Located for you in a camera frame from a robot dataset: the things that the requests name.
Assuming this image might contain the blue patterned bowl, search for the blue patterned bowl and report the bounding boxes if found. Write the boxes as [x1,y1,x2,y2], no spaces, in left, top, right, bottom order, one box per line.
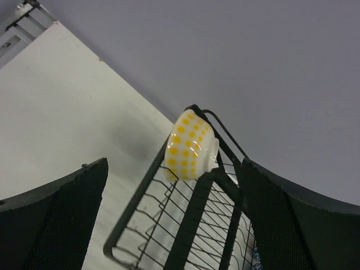
[253,246,263,270]

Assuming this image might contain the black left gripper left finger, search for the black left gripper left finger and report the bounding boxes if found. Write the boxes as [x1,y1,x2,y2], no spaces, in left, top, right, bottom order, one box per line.
[1,158,109,269]

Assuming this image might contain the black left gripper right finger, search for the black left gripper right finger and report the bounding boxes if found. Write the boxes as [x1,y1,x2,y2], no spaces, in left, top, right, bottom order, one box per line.
[241,158,359,269]

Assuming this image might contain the yellow checkered white bowl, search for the yellow checkered white bowl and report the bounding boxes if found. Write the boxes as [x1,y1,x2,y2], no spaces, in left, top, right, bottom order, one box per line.
[164,109,219,182]

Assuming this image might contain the black wire dish rack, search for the black wire dish rack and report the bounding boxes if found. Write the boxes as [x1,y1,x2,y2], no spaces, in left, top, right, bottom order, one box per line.
[103,105,261,269]

